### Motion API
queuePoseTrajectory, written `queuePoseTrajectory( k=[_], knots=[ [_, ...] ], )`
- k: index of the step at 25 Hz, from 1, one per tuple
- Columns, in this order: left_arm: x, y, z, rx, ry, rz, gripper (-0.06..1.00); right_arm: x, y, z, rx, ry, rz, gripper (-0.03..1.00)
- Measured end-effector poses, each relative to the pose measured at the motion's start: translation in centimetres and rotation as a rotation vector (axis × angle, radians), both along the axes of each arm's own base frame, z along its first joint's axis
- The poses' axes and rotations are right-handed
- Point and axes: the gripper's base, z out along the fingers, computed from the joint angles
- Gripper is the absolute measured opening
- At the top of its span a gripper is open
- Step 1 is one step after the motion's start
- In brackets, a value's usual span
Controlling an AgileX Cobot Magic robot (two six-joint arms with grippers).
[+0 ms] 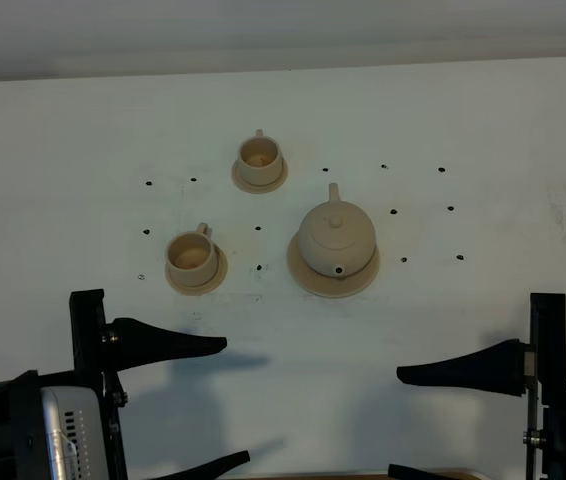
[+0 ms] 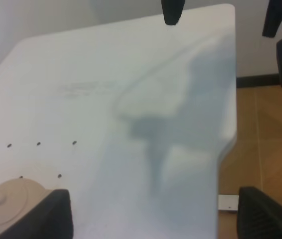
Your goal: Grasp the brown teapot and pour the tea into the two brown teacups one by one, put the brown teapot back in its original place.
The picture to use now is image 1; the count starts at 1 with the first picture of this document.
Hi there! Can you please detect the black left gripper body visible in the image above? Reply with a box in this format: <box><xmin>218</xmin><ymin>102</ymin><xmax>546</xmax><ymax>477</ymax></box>
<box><xmin>0</xmin><ymin>290</ymin><xmax>128</xmax><ymax>479</ymax></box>

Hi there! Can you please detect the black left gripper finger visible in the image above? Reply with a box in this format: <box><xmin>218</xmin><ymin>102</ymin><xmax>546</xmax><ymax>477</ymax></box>
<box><xmin>155</xmin><ymin>450</ymin><xmax>251</xmax><ymax>480</ymax></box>
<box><xmin>104</xmin><ymin>318</ymin><xmax>227</xmax><ymax>371</ymax></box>

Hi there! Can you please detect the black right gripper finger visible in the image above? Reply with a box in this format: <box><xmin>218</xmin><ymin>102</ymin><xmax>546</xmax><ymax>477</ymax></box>
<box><xmin>396</xmin><ymin>339</ymin><xmax>535</xmax><ymax>397</ymax></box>
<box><xmin>388</xmin><ymin>464</ymin><xmax>443</xmax><ymax>480</ymax></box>

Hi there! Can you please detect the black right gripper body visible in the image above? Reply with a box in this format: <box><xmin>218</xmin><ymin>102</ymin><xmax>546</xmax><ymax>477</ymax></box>
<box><xmin>523</xmin><ymin>293</ymin><xmax>566</xmax><ymax>479</ymax></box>

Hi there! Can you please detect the beige ceramic teapot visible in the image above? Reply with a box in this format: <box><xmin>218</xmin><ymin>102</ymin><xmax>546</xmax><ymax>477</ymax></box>
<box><xmin>297</xmin><ymin>183</ymin><xmax>376</xmax><ymax>278</ymax></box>

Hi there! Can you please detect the large beige teapot saucer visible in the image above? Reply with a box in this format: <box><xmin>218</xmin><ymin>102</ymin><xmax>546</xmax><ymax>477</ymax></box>
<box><xmin>287</xmin><ymin>233</ymin><xmax>380</xmax><ymax>298</ymax></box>

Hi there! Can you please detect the near beige teacup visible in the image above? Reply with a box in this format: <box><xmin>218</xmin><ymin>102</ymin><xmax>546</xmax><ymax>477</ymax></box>
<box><xmin>165</xmin><ymin>223</ymin><xmax>219</xmax><ymax>289</ymax></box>

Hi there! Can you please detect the beige teacup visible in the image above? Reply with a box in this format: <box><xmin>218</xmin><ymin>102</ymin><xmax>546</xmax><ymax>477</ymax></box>
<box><xmin>165</xmin><ymin>223</ymin><xmax>219</xmax><ymax>289</ymax></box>
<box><xmin>237</xmin><ymin>129</ymin><xmax>282</xmax><ymax>166</ymax></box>

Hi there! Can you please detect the near beige cup saucer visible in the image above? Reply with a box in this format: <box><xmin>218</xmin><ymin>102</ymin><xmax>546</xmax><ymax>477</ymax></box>
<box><xmin>165</xmin><ymin>243</ymin><xmax>228</xmax><ymax>296</ymax></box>

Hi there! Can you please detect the beige cup saucer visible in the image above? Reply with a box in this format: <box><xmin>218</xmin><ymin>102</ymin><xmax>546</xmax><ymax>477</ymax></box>
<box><xmin>165</xmin><ymin>243</ymin><xmax>228</xmax><ymax>296</ymax></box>
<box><xmin>232</xmin><ymin>158</ymin><xmax>288</xmax><ymax>194</ymax></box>

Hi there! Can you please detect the far beige cup saucer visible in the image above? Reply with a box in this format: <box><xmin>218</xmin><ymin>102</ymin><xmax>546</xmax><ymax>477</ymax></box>
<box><xmin>232</xmin><ymin>158</ymin><xmax>288</xmax><ymax>194</ymax></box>

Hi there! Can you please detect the far beige teacup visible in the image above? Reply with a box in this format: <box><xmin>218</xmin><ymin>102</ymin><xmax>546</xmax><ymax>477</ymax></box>
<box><xmin>237</xmin><ymin>129</ymin><xmax>282</xmax><ymax>166</ymax></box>

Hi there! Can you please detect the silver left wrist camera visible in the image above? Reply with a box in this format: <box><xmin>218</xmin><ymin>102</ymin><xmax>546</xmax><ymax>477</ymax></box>
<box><xmin>40</xmin><ymin>386</ymin><xmax>109</xmax><ymax>480</ymax></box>

